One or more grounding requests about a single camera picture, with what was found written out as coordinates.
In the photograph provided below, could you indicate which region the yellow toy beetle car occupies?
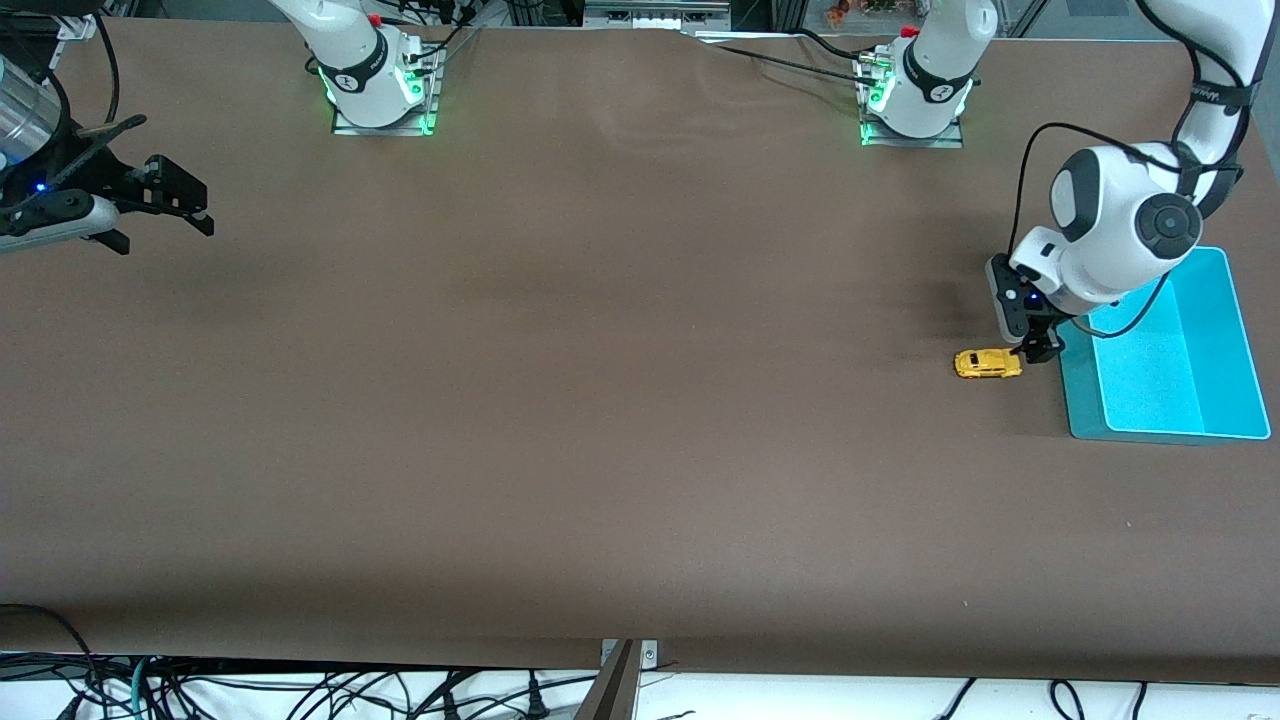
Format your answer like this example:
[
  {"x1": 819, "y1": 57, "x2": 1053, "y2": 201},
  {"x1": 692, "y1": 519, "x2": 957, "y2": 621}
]
[{"x1": 954, "y1": 348, "x2": 1024, "y2": 380}]

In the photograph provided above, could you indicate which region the teal plastic storage bin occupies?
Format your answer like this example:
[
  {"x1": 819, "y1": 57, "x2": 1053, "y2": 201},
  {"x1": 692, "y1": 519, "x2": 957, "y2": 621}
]
[{"x1": 1057, "y1": 247, "x2": 1272, "y2": 444}]

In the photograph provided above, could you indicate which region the dark angled support beam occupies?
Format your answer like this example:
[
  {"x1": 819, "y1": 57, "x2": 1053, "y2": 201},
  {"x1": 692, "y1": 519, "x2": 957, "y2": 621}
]
[{"x1": 575, "y1": 640, "x2": 641, "y2": 720}]

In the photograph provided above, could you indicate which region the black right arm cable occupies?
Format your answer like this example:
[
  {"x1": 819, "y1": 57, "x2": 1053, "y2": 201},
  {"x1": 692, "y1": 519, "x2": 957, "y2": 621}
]
[{"x1": 0, "y1": 0, "x2": 121, "y2": 131}]

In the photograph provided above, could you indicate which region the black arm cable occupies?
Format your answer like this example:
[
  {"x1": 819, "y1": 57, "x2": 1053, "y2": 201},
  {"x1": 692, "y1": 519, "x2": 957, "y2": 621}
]
[
  {"x1": 0, "y1": 0, "x2": 121, "y2": 131},
  {"x1": 1015, "y1": 0, "x2": 1256, "y2": 343}
]

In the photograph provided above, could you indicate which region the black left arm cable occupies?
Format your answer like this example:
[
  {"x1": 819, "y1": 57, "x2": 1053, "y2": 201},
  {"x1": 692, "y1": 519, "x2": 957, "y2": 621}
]
[{"x1": 1015, "y1": 0, "x2": 1256, "y2": 343}]

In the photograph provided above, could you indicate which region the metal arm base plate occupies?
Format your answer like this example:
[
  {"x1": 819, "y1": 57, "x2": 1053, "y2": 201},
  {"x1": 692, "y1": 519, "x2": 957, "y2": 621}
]
[
  {"x1": 858, "y1": 55, "x2": 967, "y2": 150},
  {"x1": 332, "y1": 45, "x2": 442, "y2": 137}
]

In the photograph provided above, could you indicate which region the short black table cable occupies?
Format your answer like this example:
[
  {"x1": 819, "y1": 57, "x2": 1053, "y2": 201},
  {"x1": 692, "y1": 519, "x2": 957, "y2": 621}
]
[{"x1": 795, "y1": 27, "x2": 881, "y2": 63}]

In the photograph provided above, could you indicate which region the long black table cable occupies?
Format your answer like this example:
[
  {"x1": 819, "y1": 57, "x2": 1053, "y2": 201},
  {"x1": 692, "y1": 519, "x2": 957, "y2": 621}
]
[{"x1": 690, "y1": 35, "x2": 881, "y2": 86}]

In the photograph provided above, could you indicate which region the black looping floor cable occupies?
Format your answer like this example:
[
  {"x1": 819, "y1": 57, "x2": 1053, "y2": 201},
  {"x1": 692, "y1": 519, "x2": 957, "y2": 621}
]
[{"x1": 0, "y1": 603, "x2": 106, "y2": 720}]

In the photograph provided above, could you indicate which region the grey metal background frame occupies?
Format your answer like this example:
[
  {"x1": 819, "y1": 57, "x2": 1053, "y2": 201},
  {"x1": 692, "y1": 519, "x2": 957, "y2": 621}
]
[{"x1": 585, "y1": 0, "x2": 731, "y2": 29}]

